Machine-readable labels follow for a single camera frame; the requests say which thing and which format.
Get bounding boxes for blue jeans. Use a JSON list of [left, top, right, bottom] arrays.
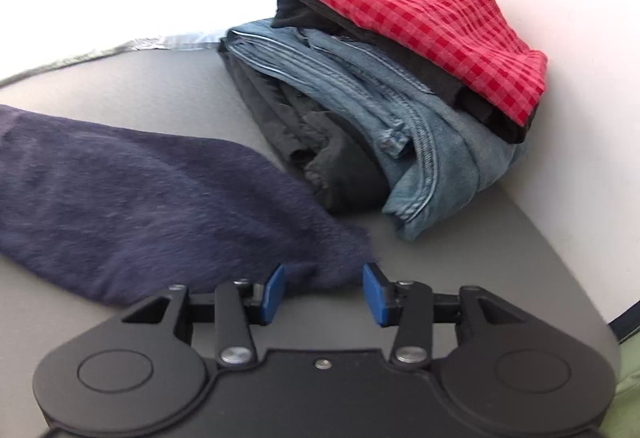
[[220, 18, 528, 243]]

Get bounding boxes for red checked cloth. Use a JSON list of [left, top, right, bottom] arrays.
[[289, 0, 548, 126]]

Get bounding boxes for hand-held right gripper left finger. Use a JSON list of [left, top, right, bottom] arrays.
[[120, 263, 287, 369]]

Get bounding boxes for green cloth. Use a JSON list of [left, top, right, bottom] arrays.
[[597, 340, 640, 438]]

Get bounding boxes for dark grey garment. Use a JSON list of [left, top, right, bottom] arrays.
[[220, 51, 391, 214]]

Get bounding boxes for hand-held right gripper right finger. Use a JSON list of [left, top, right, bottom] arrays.
[[362, 262, 526, 369]]

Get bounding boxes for black garment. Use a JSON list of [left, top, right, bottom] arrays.
[[271, 0, 531, 144]]

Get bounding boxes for navy fuzzy sweater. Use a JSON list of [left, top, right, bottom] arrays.
[[0, 104, 373, 309]]

